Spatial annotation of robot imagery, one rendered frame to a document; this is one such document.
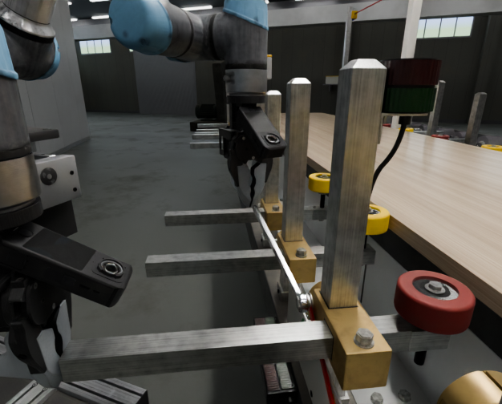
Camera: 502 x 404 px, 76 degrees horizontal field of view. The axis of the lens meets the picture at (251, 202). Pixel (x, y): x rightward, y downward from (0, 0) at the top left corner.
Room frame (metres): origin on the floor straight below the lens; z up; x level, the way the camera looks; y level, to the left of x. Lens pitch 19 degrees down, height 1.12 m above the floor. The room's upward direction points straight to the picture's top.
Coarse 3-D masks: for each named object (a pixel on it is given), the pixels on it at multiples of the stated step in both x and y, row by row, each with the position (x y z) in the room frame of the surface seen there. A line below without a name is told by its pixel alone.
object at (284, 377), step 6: (270, 318) 0.52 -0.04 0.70; (270, 324) 0.50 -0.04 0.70; (276, 366) 0.40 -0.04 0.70; (282, 366) 0.40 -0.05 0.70; (282, 372) 0.39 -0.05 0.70; (288, 372) 0.39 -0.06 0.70; (282, 378) 0.38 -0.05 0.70; (288, 378) 0.38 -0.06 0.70; (282, 384) 0.37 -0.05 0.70; (288, 384) 0.37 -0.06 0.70
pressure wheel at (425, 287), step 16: (416, 272) 0.35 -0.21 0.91; (432, 272) 0.35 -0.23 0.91; (400, 288) 0.32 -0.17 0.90; (416, 288) 0.32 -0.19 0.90; (432, 288) 0.32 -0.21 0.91; (448, 288) 0.32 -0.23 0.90; (464, 288) 0.32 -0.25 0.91; (400, 304) 0.31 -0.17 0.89; (416, 304) 0.30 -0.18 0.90; (432, 304) 0.29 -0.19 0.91; (448, 304) 0.29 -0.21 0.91; (464, 304) 0.29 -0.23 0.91; (416, 320) 0.29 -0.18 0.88; (432, 320) 0.28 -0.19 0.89; (448, 320) 0.28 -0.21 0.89; (464, 320) 0.28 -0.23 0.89; (416, 352) 0.32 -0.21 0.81
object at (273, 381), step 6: (258, 318) 0.52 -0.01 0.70; (258, 324) 0.50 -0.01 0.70; (264, 324) 0.50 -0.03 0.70; (264, 366) 0.40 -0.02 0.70; (270, 366) 0.40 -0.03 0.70; (270, 372) 0.39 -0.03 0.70; (270, 378) 0.38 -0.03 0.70; (276, 378) 0.38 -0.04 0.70; (270, 384) 0.37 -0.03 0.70; (276, 384) 0.37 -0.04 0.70; (270, 390) 0.36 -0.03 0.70
